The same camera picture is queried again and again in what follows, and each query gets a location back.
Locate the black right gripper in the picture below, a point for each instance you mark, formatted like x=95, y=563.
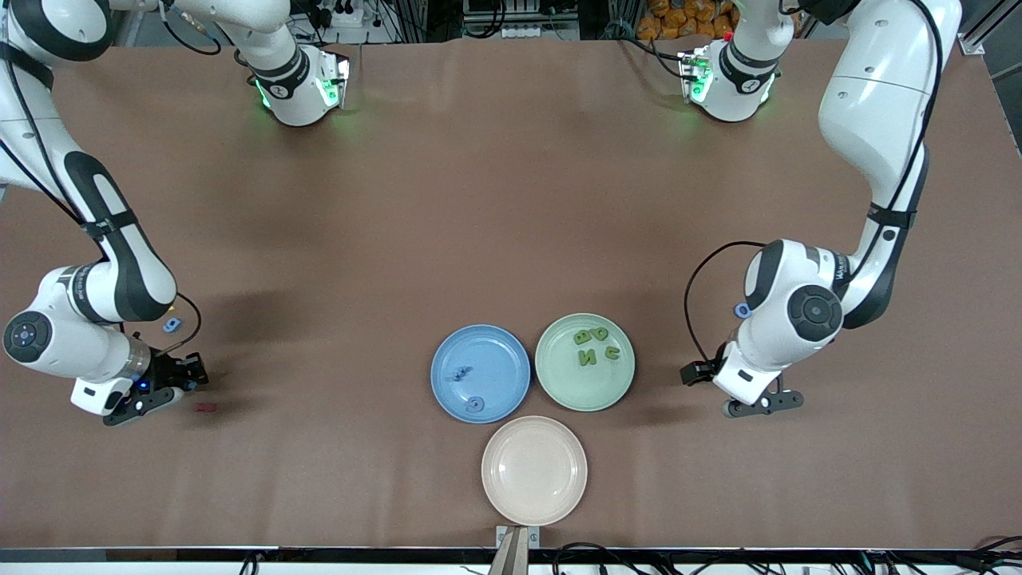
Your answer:
x=170, y=371

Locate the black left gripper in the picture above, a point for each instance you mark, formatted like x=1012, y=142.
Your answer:
x=699, y=372

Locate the blue digit 6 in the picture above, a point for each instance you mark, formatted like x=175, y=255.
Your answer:
x=172, y=326

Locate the green letter J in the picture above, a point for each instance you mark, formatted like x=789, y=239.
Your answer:
x=613, y=354

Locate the green letter P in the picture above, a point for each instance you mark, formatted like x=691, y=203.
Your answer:
x=605, y=335

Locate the green letter N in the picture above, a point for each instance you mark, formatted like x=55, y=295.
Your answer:
x=587, y=358

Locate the green letter B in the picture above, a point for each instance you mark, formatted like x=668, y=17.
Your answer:
x=582, y=338

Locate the blue letter G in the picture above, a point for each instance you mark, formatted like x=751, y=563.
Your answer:
x=469, y=404

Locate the blue letter E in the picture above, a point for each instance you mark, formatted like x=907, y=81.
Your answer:
x=459, y=374

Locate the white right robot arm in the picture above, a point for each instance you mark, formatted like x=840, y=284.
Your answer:
x=120, y=263

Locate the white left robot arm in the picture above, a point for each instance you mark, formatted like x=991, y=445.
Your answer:
x=878, y=104

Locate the green plate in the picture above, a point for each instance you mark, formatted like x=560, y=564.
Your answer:
x=575, y=391

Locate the beige plate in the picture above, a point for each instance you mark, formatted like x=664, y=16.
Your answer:
x=534, y=470

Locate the blue plate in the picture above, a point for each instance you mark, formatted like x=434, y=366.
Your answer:
x=499, y=359

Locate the table cover sheet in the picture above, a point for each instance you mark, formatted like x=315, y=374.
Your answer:
x=511, y=200

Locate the orange snack bags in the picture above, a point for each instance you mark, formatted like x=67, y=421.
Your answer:
x=679, y=16

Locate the small white power strip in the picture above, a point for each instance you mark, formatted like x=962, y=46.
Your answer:
x=519, y=32

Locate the large white power strip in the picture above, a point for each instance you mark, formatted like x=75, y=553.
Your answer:
x=343, y=14

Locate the black table edge rail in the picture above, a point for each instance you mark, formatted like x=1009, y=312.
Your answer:
x=319, y=554

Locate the grey metal camera bracket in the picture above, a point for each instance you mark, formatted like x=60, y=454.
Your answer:
x=516, y=551

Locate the aluminium frame profile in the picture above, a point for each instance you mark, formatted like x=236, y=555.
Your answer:
x=978, y=40

